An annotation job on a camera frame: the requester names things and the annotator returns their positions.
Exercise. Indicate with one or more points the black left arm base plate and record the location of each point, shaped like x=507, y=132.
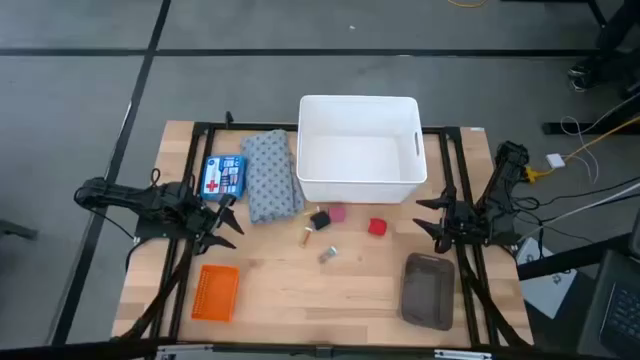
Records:
x=150, y=231

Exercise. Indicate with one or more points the white cardboard box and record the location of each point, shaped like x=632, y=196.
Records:
x=545, y=290

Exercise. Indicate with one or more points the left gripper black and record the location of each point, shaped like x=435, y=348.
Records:
x=205, y=220

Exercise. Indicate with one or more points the white power adapter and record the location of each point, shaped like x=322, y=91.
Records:
x=555, y=161

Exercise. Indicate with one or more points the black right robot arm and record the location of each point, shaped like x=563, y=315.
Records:
x=505, y=175

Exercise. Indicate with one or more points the black desk foot bar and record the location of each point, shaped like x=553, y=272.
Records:
x=575, y=128

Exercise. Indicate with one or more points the grey patterned cloth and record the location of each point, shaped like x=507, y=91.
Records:
x=272, y=175

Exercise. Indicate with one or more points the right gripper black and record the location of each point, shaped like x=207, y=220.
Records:
x=462, y=222

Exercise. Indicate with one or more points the black aluminium table frame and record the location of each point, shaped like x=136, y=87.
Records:
x=250, y=125

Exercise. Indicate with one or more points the pink block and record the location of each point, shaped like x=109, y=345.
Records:
x=337, y=214

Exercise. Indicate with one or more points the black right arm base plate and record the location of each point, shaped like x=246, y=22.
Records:
x=502, y=239

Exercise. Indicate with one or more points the grey chair base leg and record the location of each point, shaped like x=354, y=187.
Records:
x=17, y=231

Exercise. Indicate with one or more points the dark grey plastic tray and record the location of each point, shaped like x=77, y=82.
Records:
x=428, y=292

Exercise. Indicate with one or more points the blue first aid kit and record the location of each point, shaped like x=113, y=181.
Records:
x=222, y=176

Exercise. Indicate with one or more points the red cube block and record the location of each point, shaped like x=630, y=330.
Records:
x=377, y=227

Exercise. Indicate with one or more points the white plastic storage bin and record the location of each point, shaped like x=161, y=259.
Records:
x=360, y=150

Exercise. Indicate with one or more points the black laptop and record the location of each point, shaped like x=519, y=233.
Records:
x=615, y=310

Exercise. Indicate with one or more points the orange perforated plastic tray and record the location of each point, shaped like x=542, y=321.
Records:
x=216, y=292

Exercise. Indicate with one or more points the black diagonal stand bar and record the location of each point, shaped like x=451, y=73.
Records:
x=565, y=260

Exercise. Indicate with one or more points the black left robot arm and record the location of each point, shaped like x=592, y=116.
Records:
x=125, y=197

